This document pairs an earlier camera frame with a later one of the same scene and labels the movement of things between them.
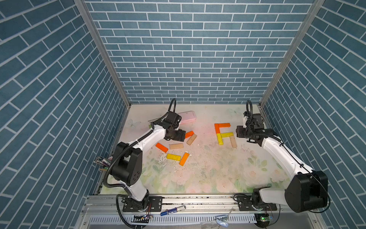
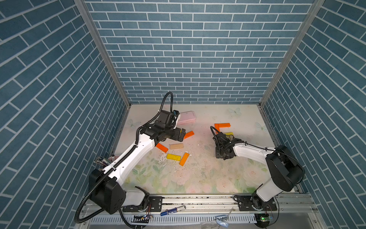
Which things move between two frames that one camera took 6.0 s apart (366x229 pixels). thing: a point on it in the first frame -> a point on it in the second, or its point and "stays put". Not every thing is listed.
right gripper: (238, 131) -> (217, 155)
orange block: (188, 134) stays put
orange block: (217, 128) stays put
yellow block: (227, 134) stays put
